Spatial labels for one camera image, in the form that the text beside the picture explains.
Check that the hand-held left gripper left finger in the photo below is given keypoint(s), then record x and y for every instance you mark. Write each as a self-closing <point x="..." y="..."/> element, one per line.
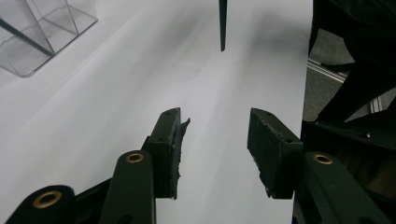
<point x="166" y="155"/>

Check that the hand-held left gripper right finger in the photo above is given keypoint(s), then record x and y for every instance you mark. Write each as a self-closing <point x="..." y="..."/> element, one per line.
<point x="275" y="155"/>

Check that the clear acrylic organizer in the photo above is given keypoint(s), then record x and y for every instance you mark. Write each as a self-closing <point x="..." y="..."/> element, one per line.
<point x="62" y="31"/>

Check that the white table cover sheet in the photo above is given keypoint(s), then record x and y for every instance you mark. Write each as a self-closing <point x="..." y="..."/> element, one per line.
<point x="124" y="93"/>

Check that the aluminium frame rail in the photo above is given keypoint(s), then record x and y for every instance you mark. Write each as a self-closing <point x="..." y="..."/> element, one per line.
<point x="327" y="72"/>

